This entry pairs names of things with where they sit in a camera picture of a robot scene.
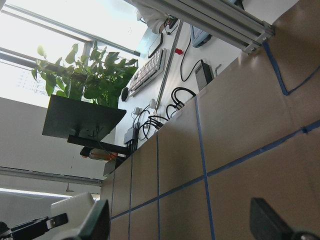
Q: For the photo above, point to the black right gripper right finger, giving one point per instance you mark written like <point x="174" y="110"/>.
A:
<point x="266" y="224"/>

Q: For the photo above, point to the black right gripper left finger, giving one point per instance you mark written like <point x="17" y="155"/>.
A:
<point x="96" y="226"/>

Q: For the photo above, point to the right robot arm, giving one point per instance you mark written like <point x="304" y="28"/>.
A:
<point x="80" y="217"/>

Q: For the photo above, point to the black monitor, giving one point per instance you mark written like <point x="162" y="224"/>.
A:
<point x="67" y="117"/>

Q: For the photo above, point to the green potted plant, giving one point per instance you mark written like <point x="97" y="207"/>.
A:
<point x="99" y="77"/>

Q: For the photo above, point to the black mouse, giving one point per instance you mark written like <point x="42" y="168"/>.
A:
<point x="124" y="94"/>

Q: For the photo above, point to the black power adapter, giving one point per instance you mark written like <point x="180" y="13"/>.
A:
<point x="203" y="74"/>

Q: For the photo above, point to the white keyboard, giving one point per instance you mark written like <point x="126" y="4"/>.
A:
<point x="147" y="72"/>

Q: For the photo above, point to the blue teach pendant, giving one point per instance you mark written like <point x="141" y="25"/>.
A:
<point x="198" y="36"/>

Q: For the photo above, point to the person in white shirt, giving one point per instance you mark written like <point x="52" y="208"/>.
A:
<point x="156" y="20"/>

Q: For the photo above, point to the aluminium frame post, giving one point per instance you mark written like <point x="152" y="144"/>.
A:
<point x="223" y="20"/>

